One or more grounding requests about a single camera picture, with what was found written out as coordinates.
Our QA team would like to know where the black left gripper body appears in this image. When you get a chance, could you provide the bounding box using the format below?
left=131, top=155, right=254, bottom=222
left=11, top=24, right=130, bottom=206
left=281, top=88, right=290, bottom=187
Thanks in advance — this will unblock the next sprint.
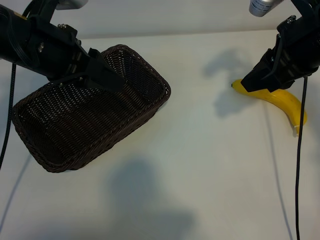
left=23, top=0, right=91, bottom=81

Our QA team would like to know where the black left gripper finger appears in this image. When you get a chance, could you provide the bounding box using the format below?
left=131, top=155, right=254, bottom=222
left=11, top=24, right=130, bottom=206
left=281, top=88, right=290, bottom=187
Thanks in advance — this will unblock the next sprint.
left=86, top=47, right=125, bottom=92
left=81, top=75, right=118, bottom=92

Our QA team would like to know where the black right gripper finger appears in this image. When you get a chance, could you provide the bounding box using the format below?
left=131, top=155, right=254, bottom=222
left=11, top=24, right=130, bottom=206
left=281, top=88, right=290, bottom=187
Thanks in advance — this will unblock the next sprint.
left=243, top=71, right=279, bottom=93
left=241, top=59, right=274, bottom=88

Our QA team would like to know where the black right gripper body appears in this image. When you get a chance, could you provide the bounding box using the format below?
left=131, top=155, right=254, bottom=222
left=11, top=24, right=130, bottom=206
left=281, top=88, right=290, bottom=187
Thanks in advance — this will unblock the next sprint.
left=264, top=14, right=320, bottom=91

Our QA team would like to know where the yellow banana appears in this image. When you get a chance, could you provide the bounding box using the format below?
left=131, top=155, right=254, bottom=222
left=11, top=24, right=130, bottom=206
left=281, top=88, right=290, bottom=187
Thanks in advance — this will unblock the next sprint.
left=230, top=78, right=308, bottom=137

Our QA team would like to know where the dark brown wicker basket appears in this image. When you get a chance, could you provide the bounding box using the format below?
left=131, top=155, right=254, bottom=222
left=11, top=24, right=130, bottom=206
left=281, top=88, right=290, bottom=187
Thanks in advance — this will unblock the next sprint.
left=11, top=44, right=172, bottom=173

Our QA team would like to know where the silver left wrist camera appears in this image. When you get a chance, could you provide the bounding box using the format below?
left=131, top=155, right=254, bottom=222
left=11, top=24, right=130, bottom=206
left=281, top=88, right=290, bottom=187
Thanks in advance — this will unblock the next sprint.
left=55, top=0, right=90, bottom=10

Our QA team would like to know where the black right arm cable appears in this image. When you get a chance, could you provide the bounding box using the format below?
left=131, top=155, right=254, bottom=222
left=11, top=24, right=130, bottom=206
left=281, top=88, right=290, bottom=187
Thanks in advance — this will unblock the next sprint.
left=295, top=76, right=309, bottom=240

